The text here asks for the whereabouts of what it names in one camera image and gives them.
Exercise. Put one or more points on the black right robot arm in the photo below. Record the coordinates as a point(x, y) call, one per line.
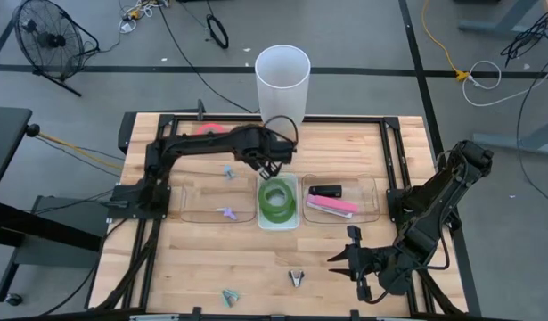
point(434, 209)

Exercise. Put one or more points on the red tape roll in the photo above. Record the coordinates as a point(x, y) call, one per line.
point(209, 128)

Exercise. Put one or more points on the teal staple remover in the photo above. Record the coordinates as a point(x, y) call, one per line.
point(229, 298)

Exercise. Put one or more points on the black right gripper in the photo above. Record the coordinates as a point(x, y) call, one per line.
point(371, 265)

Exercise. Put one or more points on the black caster wheel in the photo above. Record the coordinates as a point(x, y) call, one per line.
point(13, 299)

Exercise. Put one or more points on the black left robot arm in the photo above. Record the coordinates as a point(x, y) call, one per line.
point(198, 142)

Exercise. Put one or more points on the silver binder clip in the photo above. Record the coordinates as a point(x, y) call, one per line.
point(296, 274)

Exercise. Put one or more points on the yellow rod black knob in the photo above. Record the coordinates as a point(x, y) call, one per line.
point(32, 130)

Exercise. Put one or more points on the purple staple remover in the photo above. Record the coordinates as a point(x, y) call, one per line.
point(228, 213)

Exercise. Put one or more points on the black stapler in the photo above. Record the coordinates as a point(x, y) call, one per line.
point(325, 191)

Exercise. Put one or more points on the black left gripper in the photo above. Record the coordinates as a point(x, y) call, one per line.
point(264, 147)

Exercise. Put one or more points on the pink stapler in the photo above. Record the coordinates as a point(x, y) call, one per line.
point(331, 204)

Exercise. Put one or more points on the silver bracket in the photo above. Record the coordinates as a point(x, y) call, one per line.
point(153, 318)

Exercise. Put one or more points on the black desk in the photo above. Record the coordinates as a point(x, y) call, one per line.
point(6, 142)

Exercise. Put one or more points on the black aluminium table frame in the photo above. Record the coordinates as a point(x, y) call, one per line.
point(345, 118)

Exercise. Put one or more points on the grey desk leg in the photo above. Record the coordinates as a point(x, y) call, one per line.
point(501, 142)
point(487, 27)

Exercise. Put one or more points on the clear plastic bin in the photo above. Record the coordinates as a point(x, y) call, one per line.
point(198, 196)
point(367, 205)

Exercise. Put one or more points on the black table clamp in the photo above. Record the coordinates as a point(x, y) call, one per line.
point(201, 111)

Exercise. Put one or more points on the black floor fan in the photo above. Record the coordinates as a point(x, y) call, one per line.
point(48, 40)

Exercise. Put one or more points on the white plastic bin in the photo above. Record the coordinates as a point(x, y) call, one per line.
point(262, 226)

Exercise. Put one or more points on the silver blue staple remover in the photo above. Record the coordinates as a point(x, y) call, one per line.
point(229, 171)

